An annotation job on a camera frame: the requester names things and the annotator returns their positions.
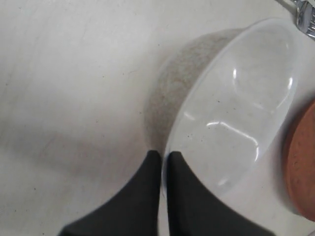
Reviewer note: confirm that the brown round plate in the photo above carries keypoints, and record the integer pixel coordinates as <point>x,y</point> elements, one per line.
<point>298,161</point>

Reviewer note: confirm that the silver metal fork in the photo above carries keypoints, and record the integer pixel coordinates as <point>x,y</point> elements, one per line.
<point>304,13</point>

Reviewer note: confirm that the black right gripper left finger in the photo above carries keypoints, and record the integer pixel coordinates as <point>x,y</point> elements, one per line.
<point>133,211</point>

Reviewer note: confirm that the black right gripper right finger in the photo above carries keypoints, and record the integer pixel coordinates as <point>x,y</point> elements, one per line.
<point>194,211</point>

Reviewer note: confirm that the speckled white bowl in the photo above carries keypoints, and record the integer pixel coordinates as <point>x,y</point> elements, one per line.
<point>222,98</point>

